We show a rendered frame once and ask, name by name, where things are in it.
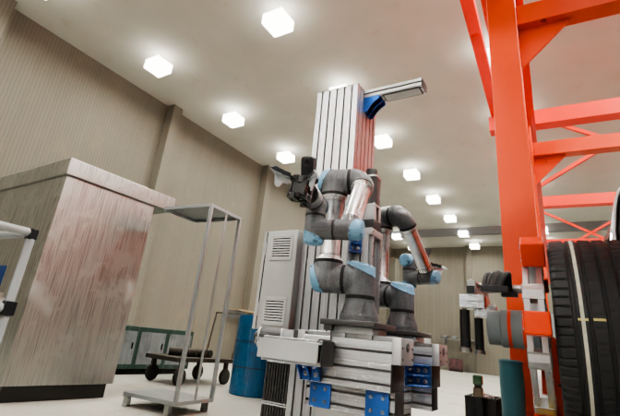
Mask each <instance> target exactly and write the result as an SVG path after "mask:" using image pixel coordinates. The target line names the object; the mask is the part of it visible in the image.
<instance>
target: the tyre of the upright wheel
mask: <svg viewBox="0 0 620 416"><path fill-rule="evenodd" d="M571 242H572V244H573V248H574V252H575V257H576V261H577V267H578V277H579V283H580V289H581V295H582V302H583V308H584V315H585V319H581V317H580V310H579V303H578V291H577V284H576V278H575V272H574V267H573V261H572V255H571V251H570V247H569V243H568V241H565V242H564V243H562V242H561V241H551V242H549V243H548V244H547V245H546V247H547V250H546V252H547V257H548V267H549V275H550V284H551V294H552V302H553V311H554V328H555V337H556V348H557V358H558V368H559V375H560V384H561V390H562V400H563V409H564V416H591V411H590V391H589V381H588V372H587V364H586V355H585V347H584V339H583V332H582V325H581V320H582V321H585V322H586V329H587V337H588V344H589V353H590V368H591V377H592V386H593V396H594V407H595V416H620V241H618V240H604V241H602V240H591V241H590V242H589V241H577V242H576V243H575V242H574V241H571Z"/></svg>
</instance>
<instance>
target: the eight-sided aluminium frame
mask: <svg viewBox="0 0 620 416"><path fill-rule="evenodd" d="M543 277H544V274H543V267H536V283H537V284H530V277H529V267H522V284H521V287H522V300H523V302H524V311H531V303H537V304H538V305H539V311H543V312H548V307H547V302H546V297H545V288H544V280H543ZM527 346H528V348H527V357H528V366H529V369H530V373H531V386H532V393H533V407H534V411H535V413H540V414H545V415H552V416H557V402H556V395H555V392H554V371H553V370H554V362H553V354H552V352H551V349H549V343H548V338H547V337H542V349H534V341H533V336H527ZM542 370H544V372H545V380H546V387H547V395H546V394H543V381H542Z"/></svg>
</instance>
